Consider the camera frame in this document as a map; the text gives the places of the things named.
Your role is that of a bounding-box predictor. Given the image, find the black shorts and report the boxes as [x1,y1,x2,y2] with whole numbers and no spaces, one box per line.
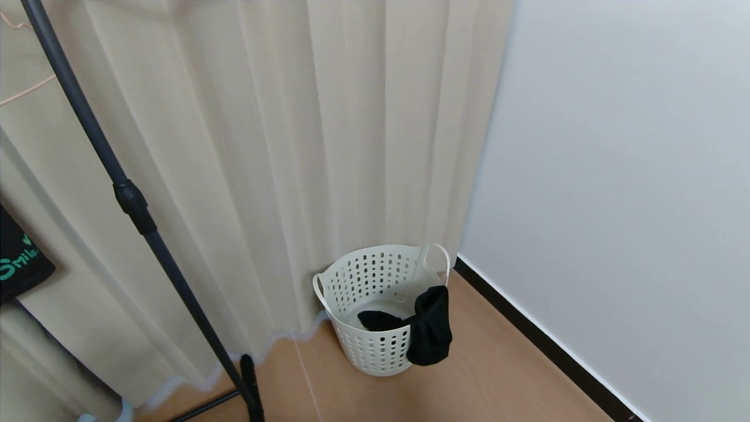
[0,202,57,305]

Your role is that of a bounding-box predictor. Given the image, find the pink clothes hanger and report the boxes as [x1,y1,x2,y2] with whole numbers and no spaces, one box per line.
[0,12,57,107]

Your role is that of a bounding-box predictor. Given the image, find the black garment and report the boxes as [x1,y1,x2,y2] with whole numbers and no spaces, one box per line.
[357,285,454,367]

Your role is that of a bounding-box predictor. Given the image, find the white laundry basket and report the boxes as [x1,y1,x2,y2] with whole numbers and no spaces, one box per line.
[312,243,452,377]

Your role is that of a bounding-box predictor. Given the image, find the beige curtain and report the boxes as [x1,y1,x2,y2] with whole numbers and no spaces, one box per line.
[0,0,516,422]

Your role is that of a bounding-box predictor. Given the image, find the black clothes rack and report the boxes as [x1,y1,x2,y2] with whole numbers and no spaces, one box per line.
[21,0,265,422]

